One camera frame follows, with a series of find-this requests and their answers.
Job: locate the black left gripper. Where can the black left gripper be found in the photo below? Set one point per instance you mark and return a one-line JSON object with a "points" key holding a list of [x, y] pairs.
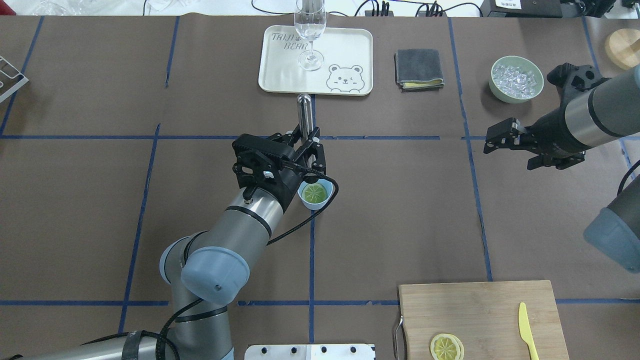
{"points": [[291, 188]]}

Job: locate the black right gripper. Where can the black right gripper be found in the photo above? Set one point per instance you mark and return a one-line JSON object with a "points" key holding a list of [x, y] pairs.
{"points": [[548, 131]]}

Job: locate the steel muddler black tip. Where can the steel muddler black tip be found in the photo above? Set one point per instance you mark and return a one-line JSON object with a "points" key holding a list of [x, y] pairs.
{"points": [[305, 118]]}

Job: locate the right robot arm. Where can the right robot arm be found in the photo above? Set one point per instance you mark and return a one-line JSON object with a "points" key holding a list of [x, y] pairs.
{"points": [[594, 111]]}

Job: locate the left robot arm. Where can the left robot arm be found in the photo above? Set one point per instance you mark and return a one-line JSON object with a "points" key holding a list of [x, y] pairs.
{"points": [[207, 269]]}

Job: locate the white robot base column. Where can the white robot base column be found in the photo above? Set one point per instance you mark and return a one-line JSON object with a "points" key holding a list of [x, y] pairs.
{"points": [[340, 351]]}

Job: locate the light blue cup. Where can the light blue cup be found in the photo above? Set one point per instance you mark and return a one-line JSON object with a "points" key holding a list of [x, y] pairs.
{"points": [[315, 207]]}

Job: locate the green bowl of ice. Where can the green bowl of ice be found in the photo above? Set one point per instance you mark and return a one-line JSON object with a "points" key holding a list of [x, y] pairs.
{"points": [[515, 80]]}

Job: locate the cream bear tray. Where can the cream bear tray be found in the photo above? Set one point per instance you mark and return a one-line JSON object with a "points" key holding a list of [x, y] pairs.
{"points": [[341, 63]]}

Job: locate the wooden mug tree stand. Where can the wooden mug tree stand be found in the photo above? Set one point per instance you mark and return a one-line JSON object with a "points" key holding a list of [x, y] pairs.
{"points": [[623, 48]]}

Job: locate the clear wine glass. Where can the clear wine glass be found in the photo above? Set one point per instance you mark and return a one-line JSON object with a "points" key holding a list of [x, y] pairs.
{"points": [[310, 20]]}

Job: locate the grey folded cloth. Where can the grey folded cloth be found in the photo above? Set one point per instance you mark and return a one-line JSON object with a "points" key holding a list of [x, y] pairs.
{"points": [[418, 69]]}

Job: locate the wooden cutting board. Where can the wooden cutting board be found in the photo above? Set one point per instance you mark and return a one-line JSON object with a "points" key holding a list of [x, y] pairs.
{"points": [[484, 316]]}

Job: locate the yellow plastic knife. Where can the yellow plastic knife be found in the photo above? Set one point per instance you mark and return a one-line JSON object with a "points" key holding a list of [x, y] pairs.
{"points": [[525, 331]]}

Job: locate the white wire cup rack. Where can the white wire cup rack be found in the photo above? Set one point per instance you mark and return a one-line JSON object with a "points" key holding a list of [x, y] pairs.
{"points": [[11, 79]]}

